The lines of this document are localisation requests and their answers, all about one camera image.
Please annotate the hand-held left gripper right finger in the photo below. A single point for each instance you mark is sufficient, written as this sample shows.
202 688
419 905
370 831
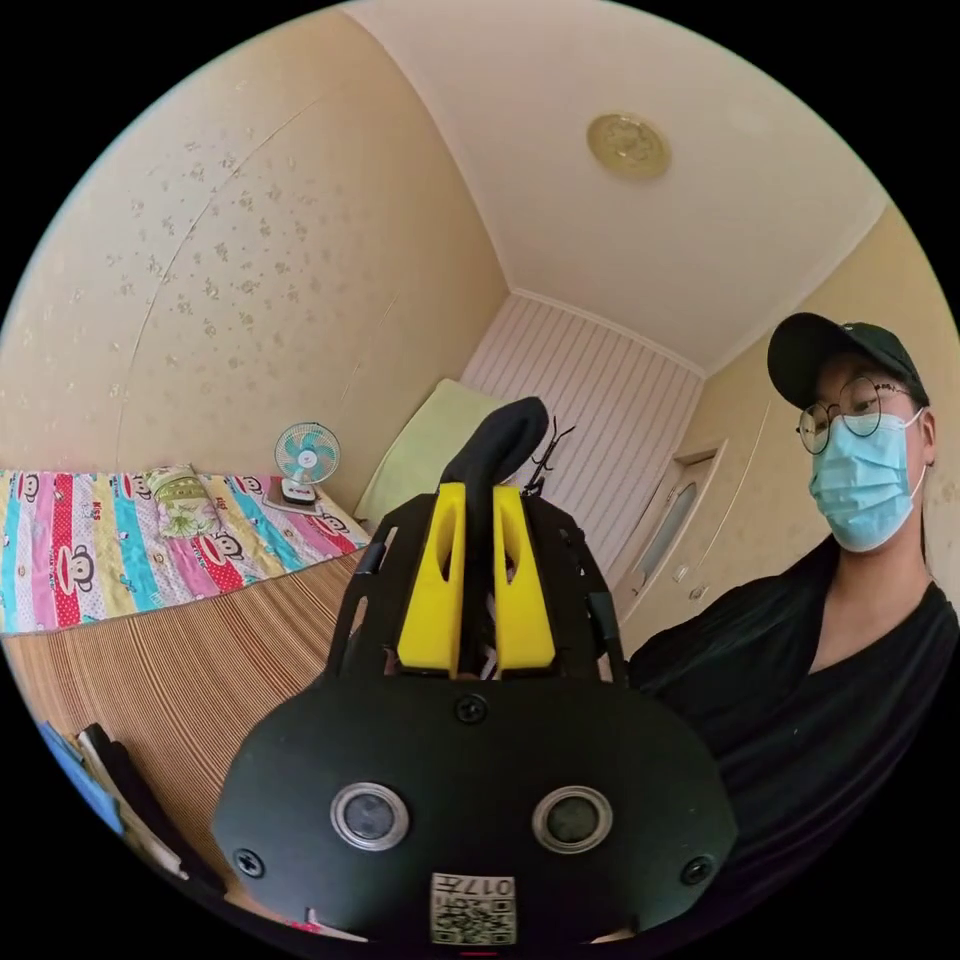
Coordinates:
526 600

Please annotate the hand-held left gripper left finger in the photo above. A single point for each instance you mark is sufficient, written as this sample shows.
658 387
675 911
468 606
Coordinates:
429 592

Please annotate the black and white long sleeve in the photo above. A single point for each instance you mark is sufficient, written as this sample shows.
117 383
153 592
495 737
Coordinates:
501 435

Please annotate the light green cloth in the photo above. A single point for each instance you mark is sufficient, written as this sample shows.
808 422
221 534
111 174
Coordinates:
427 442

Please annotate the black coat rack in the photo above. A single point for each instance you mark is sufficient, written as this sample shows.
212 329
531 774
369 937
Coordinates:
553 448

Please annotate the cream door with glass panel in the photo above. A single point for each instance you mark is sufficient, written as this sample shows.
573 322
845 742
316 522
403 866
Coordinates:
671 517

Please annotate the small teal table fan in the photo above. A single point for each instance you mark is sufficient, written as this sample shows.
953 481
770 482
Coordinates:
304 459

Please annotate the bed with mat and printed quilt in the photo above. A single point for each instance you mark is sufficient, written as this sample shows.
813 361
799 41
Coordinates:
187 660

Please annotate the green flowered pillow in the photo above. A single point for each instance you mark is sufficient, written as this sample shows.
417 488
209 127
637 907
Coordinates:
177 501

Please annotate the person's body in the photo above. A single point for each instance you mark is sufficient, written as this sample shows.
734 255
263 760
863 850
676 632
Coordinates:
795 712

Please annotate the pile of clothes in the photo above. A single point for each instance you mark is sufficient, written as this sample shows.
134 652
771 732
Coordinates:
112 780

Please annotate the round golden ceiling lamp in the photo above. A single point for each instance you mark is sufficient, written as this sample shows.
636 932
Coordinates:
628 145

